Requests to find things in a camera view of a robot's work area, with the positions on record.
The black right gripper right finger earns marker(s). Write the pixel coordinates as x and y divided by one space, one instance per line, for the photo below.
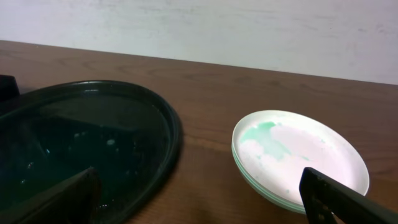
324 199

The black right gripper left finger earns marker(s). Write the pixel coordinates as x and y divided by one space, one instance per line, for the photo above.
73 200

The white plate with green stain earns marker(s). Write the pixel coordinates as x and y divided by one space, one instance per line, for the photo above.
271 148

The round black tray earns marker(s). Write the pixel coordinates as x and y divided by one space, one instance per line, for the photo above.
130 135

